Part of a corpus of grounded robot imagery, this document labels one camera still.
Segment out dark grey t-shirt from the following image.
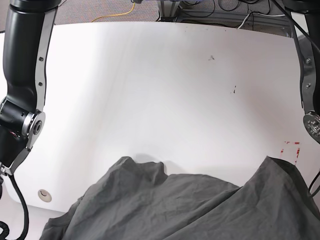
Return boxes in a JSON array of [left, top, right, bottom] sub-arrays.
[[41, 157, 320, 240]]

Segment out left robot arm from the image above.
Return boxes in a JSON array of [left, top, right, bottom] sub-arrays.
[[273, 0, 320, 143]]

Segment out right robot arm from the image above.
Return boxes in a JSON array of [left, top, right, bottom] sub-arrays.
[[0, 0, 61, 240]]

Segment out red tape rectangle marking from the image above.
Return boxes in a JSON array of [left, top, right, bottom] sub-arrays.
[[279, 141, 301, 165]]

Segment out yellow cable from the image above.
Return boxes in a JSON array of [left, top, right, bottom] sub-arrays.
[[90, 0, 137, 23]]

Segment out white cable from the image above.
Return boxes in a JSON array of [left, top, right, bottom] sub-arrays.
[[236, 10, 256, 30]]

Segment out left table cable grommet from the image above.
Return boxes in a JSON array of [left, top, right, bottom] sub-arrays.
[[38, 189, 52, 203]]

